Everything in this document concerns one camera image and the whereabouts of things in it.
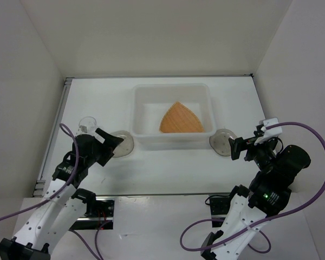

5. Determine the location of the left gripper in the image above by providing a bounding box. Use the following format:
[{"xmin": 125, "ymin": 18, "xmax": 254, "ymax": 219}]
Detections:
[{"xmin": 86, "ymin": 128, "xmax": 124, "ymax": 166}]

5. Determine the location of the smoky glass dish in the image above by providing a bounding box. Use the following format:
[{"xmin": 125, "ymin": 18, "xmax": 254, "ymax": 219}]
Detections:
[
  {"xmin": 209, "ymin": 128, "xmax": 237, "ymax": 157},
  {"xmin": 111, "ymin": 130, "xmax": 134, "ymax": 158}
]

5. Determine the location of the clear plastic cup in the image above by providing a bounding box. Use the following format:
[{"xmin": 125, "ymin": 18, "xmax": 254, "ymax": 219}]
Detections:
[{"xmin": 76, "ymin": 116, "xmax": 98, "ymax": 136}]

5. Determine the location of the woven bamboo triangular plate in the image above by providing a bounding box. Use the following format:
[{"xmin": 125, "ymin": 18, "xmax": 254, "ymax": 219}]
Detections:
[{"xmin": 159, "ymin": 102, "xmax": 205, "ymax": 133}]

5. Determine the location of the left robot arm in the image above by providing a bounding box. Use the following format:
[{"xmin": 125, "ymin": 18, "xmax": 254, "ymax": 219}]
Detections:
[{"xmin": 0, "ymin": 124, "xmax": 123, "ymax": 259}]

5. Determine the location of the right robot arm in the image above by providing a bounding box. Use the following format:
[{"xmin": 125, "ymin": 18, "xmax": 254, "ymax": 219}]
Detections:
[{"xmin": 200, "ymin": 138, "xmax": 311, "ymax": 259}]

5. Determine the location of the translucent plastic bin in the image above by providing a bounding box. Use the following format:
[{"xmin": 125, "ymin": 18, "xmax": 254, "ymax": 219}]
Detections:
[{"xmin": 130, "ymin": 83, "xmax": 217, "ymax": 148}]

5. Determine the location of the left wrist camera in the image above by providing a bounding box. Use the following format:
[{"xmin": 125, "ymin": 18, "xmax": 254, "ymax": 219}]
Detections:
[{"xmin": 76, "ymin": 124, "xmax": 91, "ymax": 135}]

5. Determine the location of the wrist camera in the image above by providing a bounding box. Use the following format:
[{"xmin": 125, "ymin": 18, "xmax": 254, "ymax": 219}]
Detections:
[
  {"xmin": 254, "ymin": 118, "xmax": 282, "ymax": 145},
  {"xmin": 76, "ymin": 124, "xmax": 91, "ymax": 135}
]

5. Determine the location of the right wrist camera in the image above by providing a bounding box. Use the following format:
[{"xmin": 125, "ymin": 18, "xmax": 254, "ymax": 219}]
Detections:
[{"xmin": 254, "ymin": 118, "xmax": 282, "ymax": 145}]

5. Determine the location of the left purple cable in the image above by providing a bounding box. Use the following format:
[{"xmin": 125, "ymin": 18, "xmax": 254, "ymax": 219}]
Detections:
[{"xmin": 0, "ymin": 123, "xmax": 113, "ymax": 260}]

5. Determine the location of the purple cable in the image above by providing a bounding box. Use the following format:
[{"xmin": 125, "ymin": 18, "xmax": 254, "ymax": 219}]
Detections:
[
  {"xmin": 0, "ymin": 123, "xmax": 113, "ymax": 260},
  {"xmin": 180, "ymin": 121, "xmax": 325, "ymax": 252}
]

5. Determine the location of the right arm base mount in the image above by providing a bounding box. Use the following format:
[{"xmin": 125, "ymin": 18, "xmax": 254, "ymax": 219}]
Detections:
[{"xmin": 205, "ymin": 193, "xmax": 231, "ymax": 220}]

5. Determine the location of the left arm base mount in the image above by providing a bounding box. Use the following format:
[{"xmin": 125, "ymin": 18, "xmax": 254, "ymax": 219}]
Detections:
[{"xmin": 70, "ymin": 197, "xmax": 115, "ymax": 231}]

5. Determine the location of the aluminium table edge rail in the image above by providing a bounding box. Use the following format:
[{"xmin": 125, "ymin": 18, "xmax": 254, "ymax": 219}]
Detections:
[{"xmin": 32, "ymin": 77, "xmax": 74, "ymax": 198}]

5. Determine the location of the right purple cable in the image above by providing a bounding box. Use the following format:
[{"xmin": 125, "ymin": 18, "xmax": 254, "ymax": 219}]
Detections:
[{"xmin": 180, "ymin": 121, "xmax": 325, "ymax": 252}]

